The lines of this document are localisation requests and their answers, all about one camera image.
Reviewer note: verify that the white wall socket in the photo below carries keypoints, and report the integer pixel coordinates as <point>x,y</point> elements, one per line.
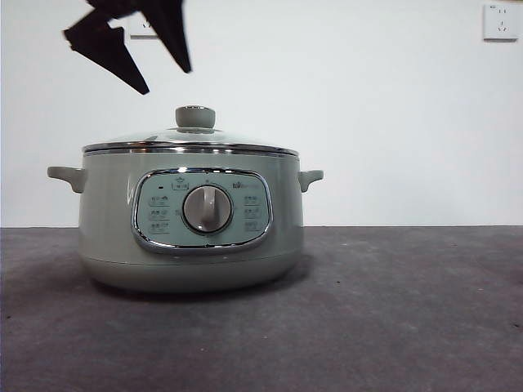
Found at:
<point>141,33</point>
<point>501,22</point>

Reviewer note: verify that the glass lid with green knob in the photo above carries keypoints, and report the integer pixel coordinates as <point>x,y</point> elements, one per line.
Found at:
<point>195,118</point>

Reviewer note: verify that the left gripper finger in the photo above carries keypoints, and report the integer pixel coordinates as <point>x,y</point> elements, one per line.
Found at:
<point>167,28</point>
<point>106,49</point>

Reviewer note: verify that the green electric cooking pot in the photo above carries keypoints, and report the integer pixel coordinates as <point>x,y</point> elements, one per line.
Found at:
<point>110,212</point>

